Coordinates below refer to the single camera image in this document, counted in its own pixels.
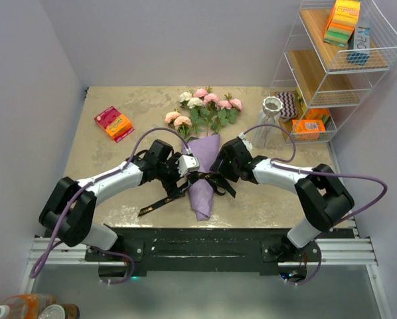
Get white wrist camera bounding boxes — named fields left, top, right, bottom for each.
left=238, top=132, right=253, bottom=151
left=178, top=155, right=200, bottom=177

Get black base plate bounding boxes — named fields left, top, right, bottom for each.
left=84, top=224, right=323, bottom=278

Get orange juice bottle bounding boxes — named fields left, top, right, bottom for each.
left=0, top=294, right=56, bottom=319

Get aluminium rail frame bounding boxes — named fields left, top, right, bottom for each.
left=29, top=227, right=392, bottom=318

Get pink white flower bunch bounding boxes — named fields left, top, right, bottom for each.
left=164, top=86, right=243, bottom=142

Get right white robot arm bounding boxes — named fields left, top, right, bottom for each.
left=210, top=138, right=355, bottom=261

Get purple wrapping paper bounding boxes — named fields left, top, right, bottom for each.
left=188, top=134, right=220, bottom=221

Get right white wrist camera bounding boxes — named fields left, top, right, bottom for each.
left=238, top=132, right=253, bottom=151

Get white ribbed vase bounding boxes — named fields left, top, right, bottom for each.
left=252, top=96, right=283, bottom=148

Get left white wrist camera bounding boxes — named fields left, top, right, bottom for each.
left=178, top=155, right=200, bottom=177

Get black gold-lettered ribbon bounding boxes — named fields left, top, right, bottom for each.
left=137, top=172, right=236, bottom=217

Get orange green sponge pack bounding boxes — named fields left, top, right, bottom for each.
left=305, top=108, right=331, bottom=124

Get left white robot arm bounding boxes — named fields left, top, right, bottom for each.
left=39, top=140, right=199, bottom=261

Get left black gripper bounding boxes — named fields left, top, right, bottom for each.
left=156, top=152, right=191, bottom=199

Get white wire shelf rack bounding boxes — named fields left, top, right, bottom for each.
left=270, top=1, right=397, bottom=144

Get blue white tall box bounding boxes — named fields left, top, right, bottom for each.
left=347, top=15, right=370, bottom=66

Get pink orange snack box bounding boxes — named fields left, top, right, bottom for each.
left=94, top=106, right=134, bottom=143

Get metal tin can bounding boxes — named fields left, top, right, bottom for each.
left=38, top=304, right=80, bottom=319

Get orange box on shelf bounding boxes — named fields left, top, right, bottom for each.
left=292, top=120, right=326, bottom=141

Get colourful sponge pack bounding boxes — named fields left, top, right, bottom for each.
left=323, top=0, right=360, bottom=47

